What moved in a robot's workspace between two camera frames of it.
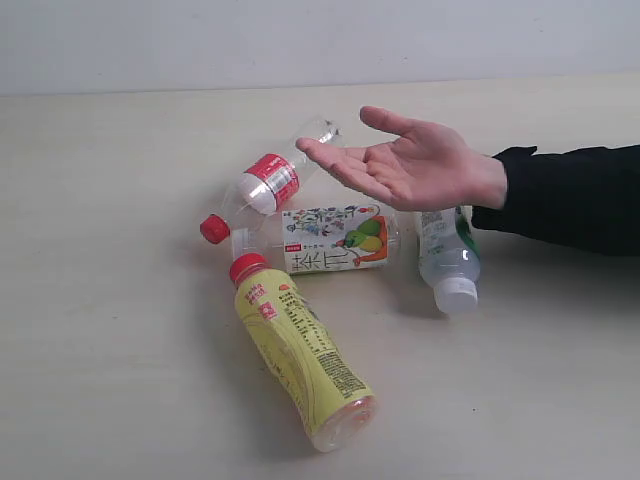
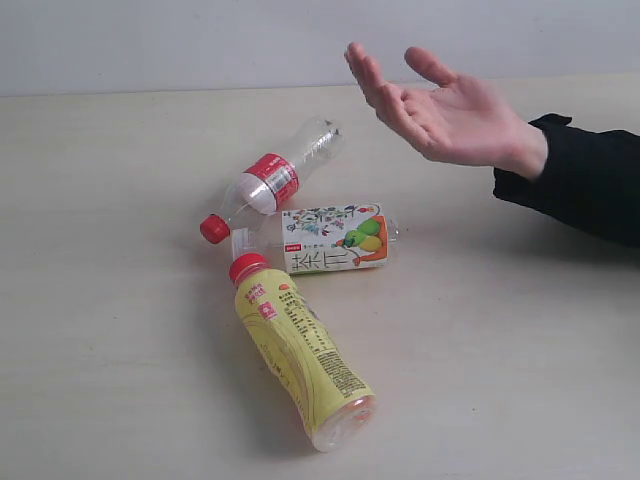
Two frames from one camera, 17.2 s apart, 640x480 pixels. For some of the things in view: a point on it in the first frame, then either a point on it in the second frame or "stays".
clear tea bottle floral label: x=313 y=239 stays
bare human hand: x=424 y=168 to x=463 y=121
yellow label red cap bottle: x=332 y=399 stays
